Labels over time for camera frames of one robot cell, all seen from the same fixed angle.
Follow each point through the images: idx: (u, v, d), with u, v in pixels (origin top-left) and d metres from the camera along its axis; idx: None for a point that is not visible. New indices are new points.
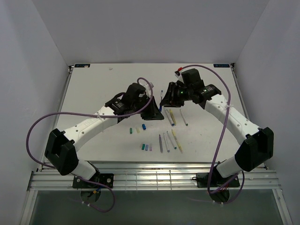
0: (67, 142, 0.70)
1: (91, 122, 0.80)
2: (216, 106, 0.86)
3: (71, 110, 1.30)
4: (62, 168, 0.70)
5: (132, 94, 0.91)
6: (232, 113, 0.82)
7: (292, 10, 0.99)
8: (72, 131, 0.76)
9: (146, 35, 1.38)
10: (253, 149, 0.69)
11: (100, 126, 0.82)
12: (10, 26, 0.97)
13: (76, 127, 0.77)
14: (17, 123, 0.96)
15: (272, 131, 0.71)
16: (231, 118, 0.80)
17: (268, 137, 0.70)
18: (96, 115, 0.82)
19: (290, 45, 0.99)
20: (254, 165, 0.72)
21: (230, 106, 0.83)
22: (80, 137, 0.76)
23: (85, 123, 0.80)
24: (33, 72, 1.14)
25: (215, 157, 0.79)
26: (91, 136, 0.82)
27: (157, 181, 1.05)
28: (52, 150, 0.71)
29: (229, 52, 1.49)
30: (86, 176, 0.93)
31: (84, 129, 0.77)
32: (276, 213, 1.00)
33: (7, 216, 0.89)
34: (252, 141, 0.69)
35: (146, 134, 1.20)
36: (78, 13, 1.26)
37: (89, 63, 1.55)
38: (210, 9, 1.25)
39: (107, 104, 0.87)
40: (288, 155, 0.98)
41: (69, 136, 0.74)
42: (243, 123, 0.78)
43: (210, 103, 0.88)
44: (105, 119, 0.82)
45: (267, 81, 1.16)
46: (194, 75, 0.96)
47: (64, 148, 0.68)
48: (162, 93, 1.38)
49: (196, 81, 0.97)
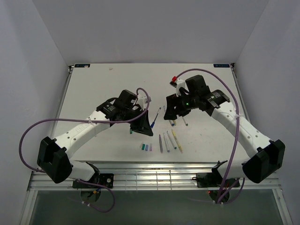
0: (59, 150, 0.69)
1: (83, 128, 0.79)
2: (226, 115, 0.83)
3: (71, 110, 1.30)
4: (56, 176, 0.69)
5: (125, 99, 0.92)
6: (243, 124, 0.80)
7: (292, 10, 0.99)
8: (63, 138, 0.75)
9: (146, 35, 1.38)
10: (264, 162, 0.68)
11: (92, 131, 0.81)
12: (10, 26, 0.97)
13: (68, 133, 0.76)
14: (17, 123, 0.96)
15: (283, 145, 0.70)
16: (242, 130, 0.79)
17: (280, 150, 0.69)
18: (88, 120, 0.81)
19: (291, 46, 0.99)
20: (264, 177, 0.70)
21: (240, 116, 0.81)
22: (73, 144, 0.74)
23: (76, 129, 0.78)
24: (33, 72, 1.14)
25: (228, 171, 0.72)
26: (84, 142, 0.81)
27: (157, 181, 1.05)
28: (44, 159, 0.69)
29: (229, 52, 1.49)
30: (86, 177, 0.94)
31: (76, 136, 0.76)
32: (276, 213, 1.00)
33: (7, 216, 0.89)
34: (263, 154, 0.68)
35: (146, 134, 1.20)
36: (78, 12, 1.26)
37: (89, 63, 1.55)
38: (210, 9, 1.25)
39: (98, 108, 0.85)
40: (288, 155, 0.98)
41: (61, 143, 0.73)
42: (253, 134, 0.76)
43: (218, 112, 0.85)
44: (97, 124, 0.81)
45: (267, 81, 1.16)
46: (200, 82, 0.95)
47: (56, 156, 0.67)
48: (160, 110, 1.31)
49: (201, 87, 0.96)
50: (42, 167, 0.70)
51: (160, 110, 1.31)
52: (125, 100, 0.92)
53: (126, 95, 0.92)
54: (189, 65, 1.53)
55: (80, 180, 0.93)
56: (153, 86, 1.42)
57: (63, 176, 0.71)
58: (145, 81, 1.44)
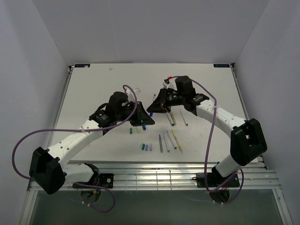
0: (52, 160, 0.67)
1: (76, 137, 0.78)
2: (206, 108, 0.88)
3: (71, 110, 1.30)
4: (46, 186, 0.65)
5: (115, 105, 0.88)
6: (219, 112, 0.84)
7: (292, 10, 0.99)
8: (56, 147, 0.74)
9: (146, 35, 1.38)
10: (243, 141, 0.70)
11: (85, 140, 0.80)
12: (10, 26, 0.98)
13: (61, 143, 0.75)
14: (17, 123, 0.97)
15: (258, 122, 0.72)
16: (219, 116, 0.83)
17: (255, 128, 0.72)
18: (81, 129, 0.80)
19: (290, 46, 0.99)
20: (250, 158, 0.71)
21: (217, 107, 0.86)
22: (66, 153, 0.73)
23: (68, 138, 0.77)
24: (34, 72, 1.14)
25: (206, 157, 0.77)
26: (77, 151, 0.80)
27: (157, 181, 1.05)
28: (36, 169, 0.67)
29: (229, 52, 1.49)
30: (85, 178, 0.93)
31: (69, 145, 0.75)
32: (277, 213, 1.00)
33: (8, 216, 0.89)
34: (240, 133, 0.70)
35: (146, 134, 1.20)
36: (78, 13, 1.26)
37: (89, 63, 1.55)
38: (210, 9, 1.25)
39: (90, 116, 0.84)
40: (288, 154, 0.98)
41: (54, 153, 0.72)
42: (229, 117, 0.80)
43: (199, 108, 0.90)
44: (90, 133, 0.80)
45: (267, 81, 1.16)
46: (187, 86, 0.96)
47: (49, 167, 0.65)
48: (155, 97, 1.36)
49: (189, 89, 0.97)
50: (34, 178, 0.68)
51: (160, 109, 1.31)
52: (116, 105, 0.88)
53: (115, 100, 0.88)
54: (189, 65, 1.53)
55: (78, 183, 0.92)
56: (153, 86, 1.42)
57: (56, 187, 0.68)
58: (145, 81, 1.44)
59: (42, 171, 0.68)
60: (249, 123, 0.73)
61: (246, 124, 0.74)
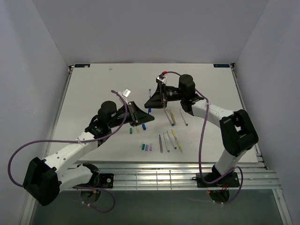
0: (48, 170, 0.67)
1: (73, 147, 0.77)
2: (199, 106, 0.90)
3: (71, 110, 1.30)
4: (41, 196, 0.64)
5: (106, 118, 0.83)
6: (211, 107, 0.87)
7: (292, 11, 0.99)
8: (53, 158, 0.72)
9: (146, 35, 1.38)
10: (232, 129, 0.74)
11: (81, 151, 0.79)
12: (10, 27, 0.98)
13: (57, 153, 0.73)
14: (16, 123, 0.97)
15: (246, 113, 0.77)
16: (211, 110, 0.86)
17: (243, 118, 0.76)
18: (77, 139, 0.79)
19: (290, 46, 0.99)
20: (243, 146, 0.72)
21: (209, 103, 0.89)
22: (63, 164, 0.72)
23: (65, 149, 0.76)
24: (33, 73, 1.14)
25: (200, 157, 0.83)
26: (73, 161, 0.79)
27: (157, 181, 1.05)
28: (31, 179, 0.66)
29: (229, 52, 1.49)
30: (85, 179, 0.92)
31: (66, 156, 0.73)
32: (277, 213, 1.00)
33: (8, 216, 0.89)
34: (228, 121, 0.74)
35: (146, 134, 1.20)
36: (78, 13, 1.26)
37: (89, 63, 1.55)
38: (210, 9, 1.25)
39: (86, 129, 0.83)
40: (288, 155, 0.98)
41: (51, 164, 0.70)
42: (219, 110, 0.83)
43: (194, 107, 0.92)
44: (86, 144, 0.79)
45: (267, 81, 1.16)
46: (191, 88, 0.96)
47: (46, 176, 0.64)
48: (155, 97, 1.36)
49: (190, 92, 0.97)
50: (28, 190, 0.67)
51: (160, 109, 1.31)
52: (105, 119, 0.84)
53: (104, 114, 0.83)
54: (189, 65, 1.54)
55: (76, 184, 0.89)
56: (153, 86, 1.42)
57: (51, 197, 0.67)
58: (145, 81, 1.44)
59: (37, 182, 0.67)
60: (237, 115, 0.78)
61: (236, 115, 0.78)
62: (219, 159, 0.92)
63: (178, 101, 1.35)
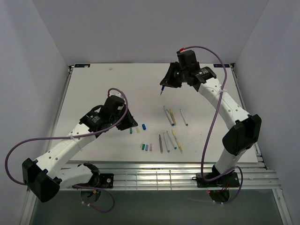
0: (41, 172, 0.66)
1: (66, 145, 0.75)
2: (210, 90, 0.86)
3: (71, 110, 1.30)
4: (41, 195, 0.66)
5: (111, 108, 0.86)
6: (225, 99, 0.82)
7: (292, 11, 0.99)
8: (45, 158, 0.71)
9: (146, 35, 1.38)
10: (240, 135, 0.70)
11: (75, 148, 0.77)
12: (10, 26, 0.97)
13: (49, 153, 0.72)
14: (16, 123, 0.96)
15: (259, 119, 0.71)
16: (224, 104, 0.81)
17: (256, 124, 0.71)
18: (70, 136, 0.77)
19: (290, 46, 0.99)
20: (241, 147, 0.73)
21: (223, 91, 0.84)
22: (55, 164, 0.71)
23: (57, 147, 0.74)
24: (33, 72, 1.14)
25: (203, 156, 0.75)
26: (68, 158, 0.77)
27: (157, 181, 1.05)
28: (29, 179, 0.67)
29: (229, 52, 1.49)
30: (85, 178, 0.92)
31: (58, 155, 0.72)
32: (277, 213, 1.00)
33: (8, 216, 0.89)
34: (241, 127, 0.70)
35: (146, 134, 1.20)
36: (78, 13, 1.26)
37: (89, 63, 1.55)
38: (210, 9, 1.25)
39: (81, 121, 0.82)
40: (289, 155, 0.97)
41: (42, 165, 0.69)
42: (234, 109, 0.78)
43: (204, 86, 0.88)
44: (80, 139, 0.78)
45: (267, 81, 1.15)
46: (191, 56, 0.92)
47: (39, 179, 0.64)
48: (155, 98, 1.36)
49: (191, 63, 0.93)
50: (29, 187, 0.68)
51: (160, 109, 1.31)
52: (112, 107, 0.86)
53: (112, 102, 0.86)
54: None
55: (77, 183, 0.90)
56: (153, 86, 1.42)
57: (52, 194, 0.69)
58: (145, 81, 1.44)
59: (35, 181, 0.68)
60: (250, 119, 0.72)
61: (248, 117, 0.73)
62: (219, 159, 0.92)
63: (178, 101, 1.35)
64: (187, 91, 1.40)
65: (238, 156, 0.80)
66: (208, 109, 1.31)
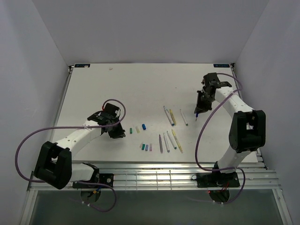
0: (63, 150, 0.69)
1: (80, 132, 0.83)
2: (222, 92, 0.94)
3: (71, 110, 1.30)
4: (57, 178, 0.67)
5: (111, 110, 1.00)
6: (233, 97, 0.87)
7: (292, 11, 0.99)
8: (64, 140, 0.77)
9: (146, 35, 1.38)
10: (243, 124, 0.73)
11: (87, 137, 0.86)
12: (10, 27, 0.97)
13: (68, 137, 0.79)
14: (17, 123, 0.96)
15: (264, 115, 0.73)
16: (230, 100, 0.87)
17: (259, 119, 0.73)
18: (83, 126, 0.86)
19: (290, 47, 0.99)
20: (245, 143, 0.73)
21: (234, 93, 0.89)
22: (74, 146, 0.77)
23: (73, 134, 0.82)
24: (33, 72, 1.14)
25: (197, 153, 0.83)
26: (81, 145, 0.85)
27: (157, 181, 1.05)
28: (44, 164, 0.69)
29: (229, 52, 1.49)
30: (86, 177, 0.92)
31: (76, 138, 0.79)
32: (277, 213, 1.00)
33: (8, 217, 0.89)
34: (243, 116, 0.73)
35: (146, 134, 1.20)
36: (77, 13, 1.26)
37: (89, 63, 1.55)
38: (210, 9, 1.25)
39: (89, 117, 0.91)
40: (289, 155, 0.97)
41: (63, 145, 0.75)
42: (239, 104, 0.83)
43: (218, 91, 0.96)
44: (92, 130, 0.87)
45: (267, 82, 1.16)
46: (213, 75, 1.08)
47: (61, 156, 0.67)
48: (155, 98, 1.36)
49: (213, 80, 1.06)
50: (41, 174, 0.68)
51: (160, 109, 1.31)
52: (110, 110, 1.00)
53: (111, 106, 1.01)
54: (189, 65, 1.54)
55: (79, 181, 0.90)
56: (153, 86, 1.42)
57: (66, 181, 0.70)
58: (145, 81, 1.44)
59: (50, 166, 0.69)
60: (254, 114, 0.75)
61: (252, 114, 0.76)
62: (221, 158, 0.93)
63: (178, 101, 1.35)
64: (187, 90, 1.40)
65: (240, 155, 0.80)
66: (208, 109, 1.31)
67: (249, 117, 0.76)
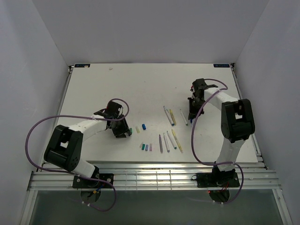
0: (75, 132, 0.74)
1: (89, 121, 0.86)
2: (210, 91, 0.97)
3: (71, 110, 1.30)
4: (68, 159, 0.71)
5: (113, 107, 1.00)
6: (220, 94, 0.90)
7: (292, 11, 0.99)
8: (75, 125, 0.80)
9: (146, 35, 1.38)
10: (232, 112, 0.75)
11: (95, 128, 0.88)
12: (10, 27, 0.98)
13: (78, 123, 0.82)
14: (16, 123, 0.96)
15: (249, 102, 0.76)
16: (218, 95, 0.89)
17: (245, 107, 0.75)
18: (92, 117, 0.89)
19: (290, 46, 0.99)
20: (237, 131, 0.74)
21: (219, 91, 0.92)
22: (83, 130, 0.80)
23: (83, 122, 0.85)
24: (33, 72, 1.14)
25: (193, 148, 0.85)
26: (88, 135, 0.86)
27: (157, 181, 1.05)
28: (55, 146, 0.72)
29: (229, 52, 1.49)
30: (87, 173, 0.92)
31: (86, 125, 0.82)
32: (277, 213, 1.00)
33: (7, 217, 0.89)
34: (229, 105, 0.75)
35: (146, 134, 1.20)
36: (77, 12, 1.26)
37: (89, 63, 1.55)
38: (210, 9, 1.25)
39: (96, 112, 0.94)
40: (289, 154, 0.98)
41: (75, 128, 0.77)
42: (226, 97, 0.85)
43: (206, 91, 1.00)
44: (100, 121, 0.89)
45: (267, 81, 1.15)
46: (201, 81, 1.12)
47: (73, 138, 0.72)
48: (155, 97, 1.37)
49: (201, 85, 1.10)
50: (50, 156, 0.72)
51: (160, 109, 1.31)
52: (114, 108, 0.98)
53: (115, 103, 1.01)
54: (189, 65, 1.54)
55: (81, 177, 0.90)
56: (153, 86, 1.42)
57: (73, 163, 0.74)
58: (145, 81, 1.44)
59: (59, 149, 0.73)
60: (241, 103, 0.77)
61: (239, 104, 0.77)
62: (219, 157, 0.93)
63: (177, 101, 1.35)
64: (187, 90, 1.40)
65: (235, 146, 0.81)
66: (208, 109, 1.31)
67: (236, 108, 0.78)
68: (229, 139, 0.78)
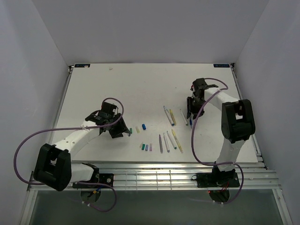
0: (62, 152, 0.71)
1: (78, 133, 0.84)
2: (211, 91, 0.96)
3: (71, 110, 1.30)
4: (57, 180, 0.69)
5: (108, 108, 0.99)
6: (221, 94, 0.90)
7: (292, 11, 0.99)
8: (63, 142, 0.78)
9: (146, 36, 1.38)
10: (232, 113, 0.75)
11: (86, 138, 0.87)
12: (10, 27, 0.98)
13: (66, 139, 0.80)
14: (17, 123, 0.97)
15: (249, 102, 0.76)
16: (219, 96, 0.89)
17: (245, 107, 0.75)
18: (81, 127, 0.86)
19: (290, 46, 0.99)
20: (237, 131, 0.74)
21: (220, 91, 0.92)
22: (72, 146, 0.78)
23: (71, 135, 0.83)
24: (33, 72, 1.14)
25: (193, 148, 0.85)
26: (79, 148, 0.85)
27: (157, 181, 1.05)
28: (43, 167, 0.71)
29: (229, 52, 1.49)
30: (86, 176, 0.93)
31: (74, 139, 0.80)
32: (277, 213, 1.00)
33: (8, 217, 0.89)
34: (230, 106, 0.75)
35: (146, 134, 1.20)
36: (77, 13, 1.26)
37: (89, 63, 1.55)
38: (210, 9, 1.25)
39: (87, 118, 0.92)
40: (289, 154, 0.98)
41: (63, 146, 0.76)
42: (226, 97, 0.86)
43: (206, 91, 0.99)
44: (90, 130, 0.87)
45: (267, 81, 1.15)
46: (201, 80, 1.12)
47: (60, 158, 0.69)
48: (155, 97, 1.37)
49: (201, 85, 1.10)
50: (40, 176, 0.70)
51: (160, 109, 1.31)
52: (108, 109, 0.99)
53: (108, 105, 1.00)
54: (189, 65, 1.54)
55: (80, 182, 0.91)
56: (153, 86, 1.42)
57: (65, 181, 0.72)
58: (145, 81, 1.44)
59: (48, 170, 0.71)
60: (241, 104, 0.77)
61: (239, 104, 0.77)
62: (219, 157, 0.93)
63: (177, 101, 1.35)
64: (187, 90, 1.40)
65: (235, 146, 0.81)
66: (208, 109, 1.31)
67: (237, 108, 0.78)
68: (230, 139, 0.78)
